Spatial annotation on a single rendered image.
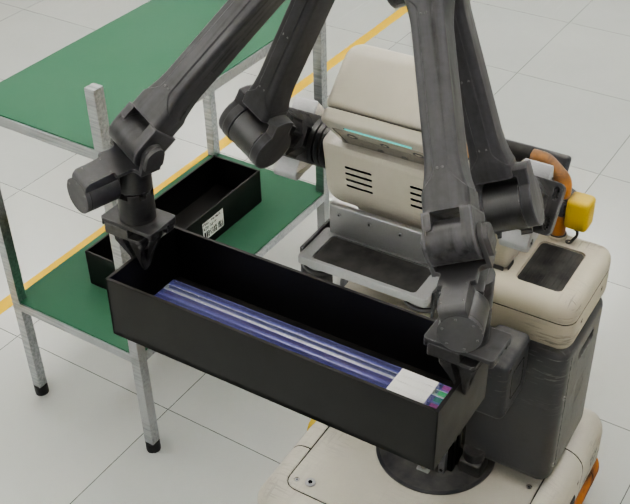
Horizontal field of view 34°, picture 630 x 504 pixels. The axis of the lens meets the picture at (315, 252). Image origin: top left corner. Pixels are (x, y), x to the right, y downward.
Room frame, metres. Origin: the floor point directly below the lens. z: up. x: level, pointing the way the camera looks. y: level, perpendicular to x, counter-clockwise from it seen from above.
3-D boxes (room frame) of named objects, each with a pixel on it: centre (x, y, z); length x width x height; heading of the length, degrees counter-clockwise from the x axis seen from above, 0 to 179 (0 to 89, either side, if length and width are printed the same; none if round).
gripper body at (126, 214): (1.35, 0.27, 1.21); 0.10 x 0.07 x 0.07; 58
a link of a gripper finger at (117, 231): (1.35, 0.28, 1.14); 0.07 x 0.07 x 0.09; 57
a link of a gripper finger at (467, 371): (1.05, -0.19, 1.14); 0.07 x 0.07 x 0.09; 57
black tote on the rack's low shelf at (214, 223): (2.45, 0.39, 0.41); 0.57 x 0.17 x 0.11; 146
